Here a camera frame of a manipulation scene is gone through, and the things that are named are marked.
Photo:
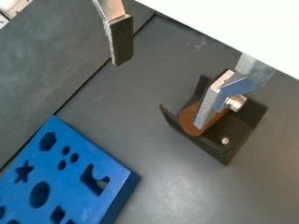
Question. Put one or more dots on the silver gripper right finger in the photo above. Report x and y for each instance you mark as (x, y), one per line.
(225, 93)

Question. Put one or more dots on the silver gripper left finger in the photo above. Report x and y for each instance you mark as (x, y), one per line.
(119, 29)

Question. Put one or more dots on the blue foam shape board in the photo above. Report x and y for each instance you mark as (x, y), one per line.
(65, 181)

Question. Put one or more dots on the black curved cradle stand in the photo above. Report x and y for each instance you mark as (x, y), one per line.
(224, 136)

